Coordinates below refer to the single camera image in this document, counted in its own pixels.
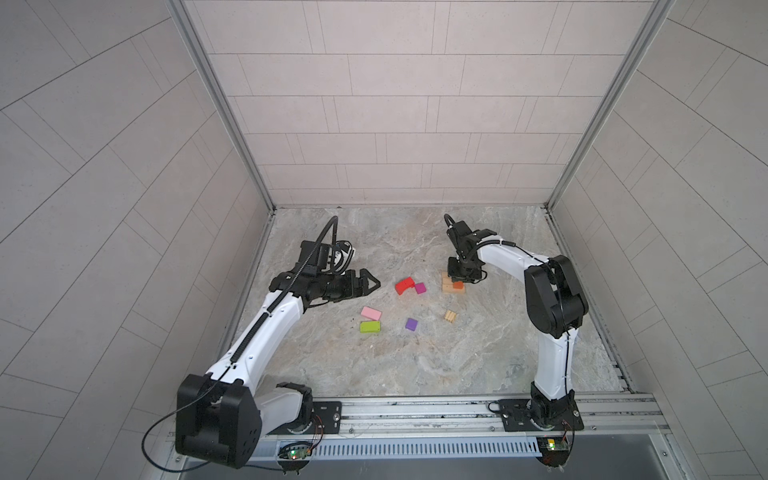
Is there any pink wood block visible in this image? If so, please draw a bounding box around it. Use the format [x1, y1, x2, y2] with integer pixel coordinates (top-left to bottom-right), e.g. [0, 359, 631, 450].
[361, 306, 382, 321]

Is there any natural wood long block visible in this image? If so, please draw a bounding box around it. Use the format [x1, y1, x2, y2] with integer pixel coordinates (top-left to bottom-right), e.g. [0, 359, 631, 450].
[441, 272, 466, 294]

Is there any green wood block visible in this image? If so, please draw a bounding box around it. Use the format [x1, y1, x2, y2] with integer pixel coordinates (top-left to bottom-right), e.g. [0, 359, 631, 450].
[359, 321, 381, 334]

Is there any red wood block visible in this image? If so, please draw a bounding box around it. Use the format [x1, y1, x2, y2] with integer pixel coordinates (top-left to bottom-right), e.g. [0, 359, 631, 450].
[395, 277, 415, 295]

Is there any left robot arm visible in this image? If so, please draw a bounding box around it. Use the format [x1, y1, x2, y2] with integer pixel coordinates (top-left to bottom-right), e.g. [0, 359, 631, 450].
[175, 240, 380, 468]

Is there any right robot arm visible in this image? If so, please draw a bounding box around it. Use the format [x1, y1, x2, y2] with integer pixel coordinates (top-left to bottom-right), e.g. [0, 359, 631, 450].
[444, 214, 589, 432]

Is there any left circuit board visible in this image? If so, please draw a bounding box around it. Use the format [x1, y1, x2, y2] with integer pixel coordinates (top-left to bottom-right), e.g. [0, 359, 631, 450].
[277, 441, 313, 461]

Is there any circuit board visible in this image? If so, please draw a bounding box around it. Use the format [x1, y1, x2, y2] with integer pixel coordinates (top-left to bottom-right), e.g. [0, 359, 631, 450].
[277, 441, 313, 461]
[537, 436, 571, 454]

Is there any right circuit board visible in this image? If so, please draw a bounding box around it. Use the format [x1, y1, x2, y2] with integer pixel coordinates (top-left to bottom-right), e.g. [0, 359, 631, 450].
[537, 436, 571, 454]

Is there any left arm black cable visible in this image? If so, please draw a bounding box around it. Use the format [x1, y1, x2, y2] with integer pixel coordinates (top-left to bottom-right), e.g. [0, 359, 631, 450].
[140, 215, 355, 475]

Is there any aluminium mounting rail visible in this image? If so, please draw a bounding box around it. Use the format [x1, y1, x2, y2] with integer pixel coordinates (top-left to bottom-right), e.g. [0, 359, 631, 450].
[263, 392, 671, 446]

